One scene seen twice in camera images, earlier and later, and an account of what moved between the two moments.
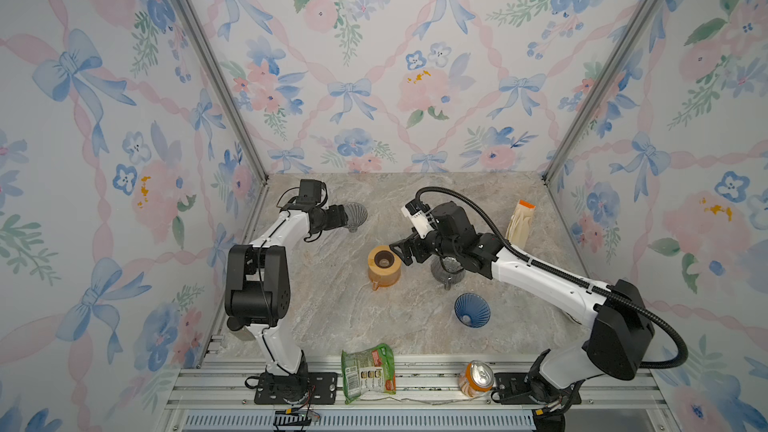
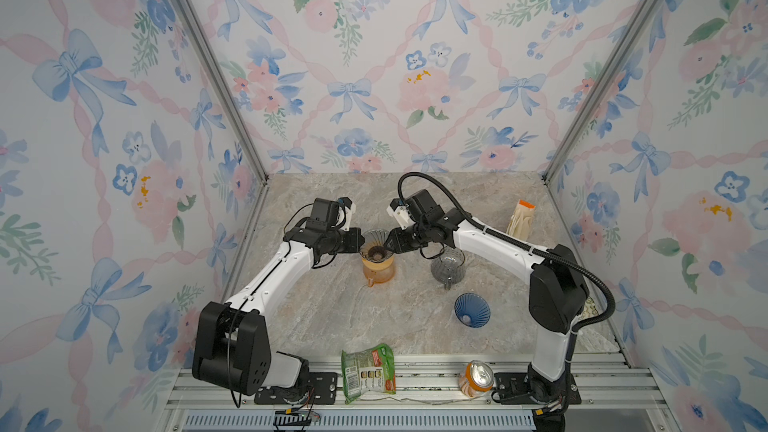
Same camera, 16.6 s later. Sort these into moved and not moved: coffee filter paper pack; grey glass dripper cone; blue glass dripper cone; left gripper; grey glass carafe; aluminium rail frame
Moved: grey glass dripper cone; left gripper
Not moved: coffee filter paper pack; aluminium rail frame; grey glass carafe; blue glass dripper cone
